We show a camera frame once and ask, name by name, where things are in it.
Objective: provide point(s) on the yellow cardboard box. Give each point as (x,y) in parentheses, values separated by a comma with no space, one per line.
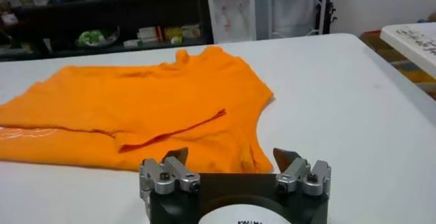
(419,75)

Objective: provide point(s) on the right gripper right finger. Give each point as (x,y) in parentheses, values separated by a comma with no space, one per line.
(296,172)

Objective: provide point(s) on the bowl of green snacks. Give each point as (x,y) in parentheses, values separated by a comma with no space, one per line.
(93,37)

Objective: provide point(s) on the white metal jug rack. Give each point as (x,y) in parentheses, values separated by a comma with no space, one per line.
(293,14)

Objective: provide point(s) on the red white medicine box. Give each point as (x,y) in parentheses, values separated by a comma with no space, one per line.
(150,34)

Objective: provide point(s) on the black tripod stand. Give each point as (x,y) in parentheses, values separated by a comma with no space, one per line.
(327,14)

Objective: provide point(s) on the white side table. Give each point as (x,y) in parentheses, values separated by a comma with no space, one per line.
(412,48)

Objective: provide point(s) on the black shelving unit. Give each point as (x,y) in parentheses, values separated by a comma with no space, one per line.
(102,11)

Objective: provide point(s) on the orange t-shirt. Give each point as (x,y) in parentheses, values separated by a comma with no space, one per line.
(136,109)

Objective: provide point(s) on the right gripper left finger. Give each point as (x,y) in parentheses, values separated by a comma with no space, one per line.
(180,174)

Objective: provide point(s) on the white water dispenser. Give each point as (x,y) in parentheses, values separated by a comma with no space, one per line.
(231,11)

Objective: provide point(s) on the small flat white box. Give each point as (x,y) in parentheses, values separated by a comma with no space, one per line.
(132,43)

